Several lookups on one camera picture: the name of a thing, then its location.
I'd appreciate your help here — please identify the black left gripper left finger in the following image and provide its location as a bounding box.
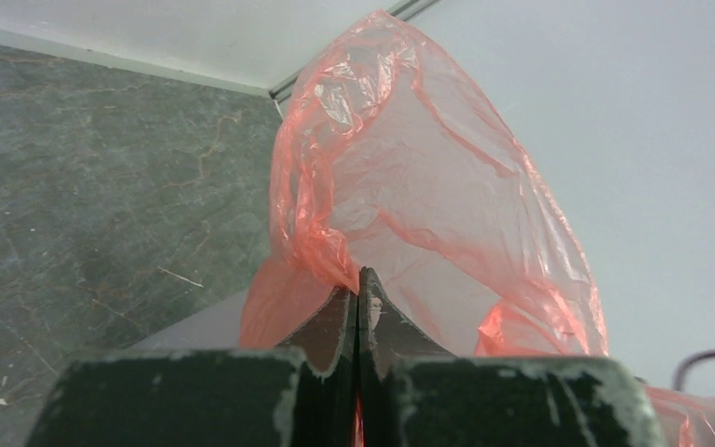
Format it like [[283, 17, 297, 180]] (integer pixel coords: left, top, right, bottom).
[[27, 288, 358, 446]]

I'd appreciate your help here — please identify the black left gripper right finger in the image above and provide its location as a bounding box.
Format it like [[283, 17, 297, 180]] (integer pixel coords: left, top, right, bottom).
[[357, 267, 666, 446]]

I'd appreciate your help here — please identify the grey plastic trash bin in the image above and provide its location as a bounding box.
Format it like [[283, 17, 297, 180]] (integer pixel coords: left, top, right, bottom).
[[132, 290, 248, 350]]

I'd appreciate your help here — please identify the red plastic trash bag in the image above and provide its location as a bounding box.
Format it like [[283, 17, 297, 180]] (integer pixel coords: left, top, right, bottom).
[[239, 10, 715, 446]]

